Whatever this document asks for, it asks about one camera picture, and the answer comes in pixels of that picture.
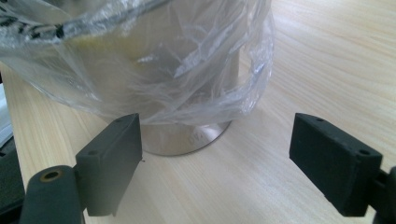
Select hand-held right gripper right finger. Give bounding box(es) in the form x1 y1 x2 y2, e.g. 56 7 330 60
289 112 384 218

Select clear round plastic bin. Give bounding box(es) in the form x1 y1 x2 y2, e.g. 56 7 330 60
102 0 241 157

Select clear plastic bag yellow face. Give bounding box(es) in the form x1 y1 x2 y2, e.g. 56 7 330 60
0 0 276 126

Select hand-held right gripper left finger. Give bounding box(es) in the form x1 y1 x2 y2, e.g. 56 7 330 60
75 112 144 217

